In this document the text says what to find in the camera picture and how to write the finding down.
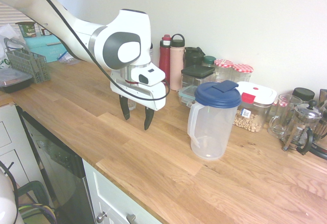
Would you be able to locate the wide jar red checkered lid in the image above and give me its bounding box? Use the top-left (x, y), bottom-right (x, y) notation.
top-left (231, 63), bottom-right (254, 84)

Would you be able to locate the red water bottle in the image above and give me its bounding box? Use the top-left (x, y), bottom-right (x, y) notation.
top-left (158, 34), bottom-right (172, 86)

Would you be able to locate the steel french press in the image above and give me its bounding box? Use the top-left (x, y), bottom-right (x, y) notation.
top-left (312, 88), bottom-right (327, 144)

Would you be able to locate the square clear container dark lid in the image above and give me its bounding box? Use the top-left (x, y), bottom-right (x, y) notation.
top-left (180, 64), bottom-right (216, 93)

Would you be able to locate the black steel dishwasher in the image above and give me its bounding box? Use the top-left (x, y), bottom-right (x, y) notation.
top-left (16, 104), bottom-right (96, 224)

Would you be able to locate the clear glass mug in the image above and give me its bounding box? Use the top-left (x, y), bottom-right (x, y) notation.
top-left (267, 94), bottom-right (303, 139)

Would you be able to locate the glass container teal lid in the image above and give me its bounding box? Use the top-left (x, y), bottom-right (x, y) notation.
top-left (177, 84), bottom-right (199, 107)

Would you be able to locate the green oatmeal cup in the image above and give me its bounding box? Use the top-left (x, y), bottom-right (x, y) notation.
top-left (15, 21), bottom-right (37, 39)

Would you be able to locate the tall jar red checkered lid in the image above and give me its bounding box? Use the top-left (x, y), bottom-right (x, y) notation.
top-left (214, 59), bottom-right (233, 84)

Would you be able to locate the white plastic shopping bag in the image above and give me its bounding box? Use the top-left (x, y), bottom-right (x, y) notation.
top-left (0, 24), bottom-right (27, 70)

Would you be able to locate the white window blind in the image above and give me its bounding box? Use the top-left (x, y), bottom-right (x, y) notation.
top-left (0, 1), bottom-right (39, 32)

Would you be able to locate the small brown white cup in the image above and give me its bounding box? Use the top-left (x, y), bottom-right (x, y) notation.
top-left (39, 24), bottom-right (54, 36)

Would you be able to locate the teal bread box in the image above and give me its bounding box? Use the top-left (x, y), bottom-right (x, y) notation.
top-left (24, 33), bottom-right (69, 64)

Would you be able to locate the grey plastic cutlery basket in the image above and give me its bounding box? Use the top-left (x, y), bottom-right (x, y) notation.
top-left (3, 37), bottom-right (52, 84)

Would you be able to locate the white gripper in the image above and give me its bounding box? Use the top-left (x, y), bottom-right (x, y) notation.
top-left (110, 71), bottom-right (167, 131)

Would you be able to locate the jar with black lid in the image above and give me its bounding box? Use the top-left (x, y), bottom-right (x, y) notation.
top-left (291, 87), bottom-right (316, 105)

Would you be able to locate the glass french press black handle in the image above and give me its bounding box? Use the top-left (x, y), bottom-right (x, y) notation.
top-left (282, 99), bottom-right (323, 156)

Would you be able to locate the nut container white lid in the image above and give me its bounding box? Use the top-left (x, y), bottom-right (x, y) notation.
top-left (233, 80), bottom-right (278, 133)

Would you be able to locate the pink bottle black lid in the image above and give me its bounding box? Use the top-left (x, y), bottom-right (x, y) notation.
top-left (169, 33), bottom-right (186, 92)

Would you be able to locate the white base cabinet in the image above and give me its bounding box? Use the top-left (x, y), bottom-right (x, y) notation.
top-left (82, 158), bottom-right (165, 224)

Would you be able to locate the black plastic food tray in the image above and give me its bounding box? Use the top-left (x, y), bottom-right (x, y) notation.
top-left (0, 68), bottom-right (34, 94)

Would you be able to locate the green metal stand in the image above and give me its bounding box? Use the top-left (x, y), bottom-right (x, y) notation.
top-left (14, 180), bottom-right (56, 224)

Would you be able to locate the clear zip plastic bag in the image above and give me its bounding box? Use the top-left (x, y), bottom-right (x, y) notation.
top-left (56, 51), bottom-right (83, 66)

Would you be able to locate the white drawer cabinet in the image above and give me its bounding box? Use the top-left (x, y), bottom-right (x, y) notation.
top-left (0, 103), bottom-right (55, 209)

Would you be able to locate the dark green shaker bottle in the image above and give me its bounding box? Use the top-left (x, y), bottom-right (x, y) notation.
top-left (183, 47), bottom-right (206, 71)

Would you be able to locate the black appliance base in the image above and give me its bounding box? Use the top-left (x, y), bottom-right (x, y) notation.
top-left (306, 139), bottom-right (327, 161)

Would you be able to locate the jar with green lid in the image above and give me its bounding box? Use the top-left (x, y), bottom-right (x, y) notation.
top-left (202, 55), bottom-right (217, 69)

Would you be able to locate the clear plastic pitcher blue lid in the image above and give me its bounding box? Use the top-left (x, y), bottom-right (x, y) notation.
top-left (187, 80), bottom-right (242, 161)

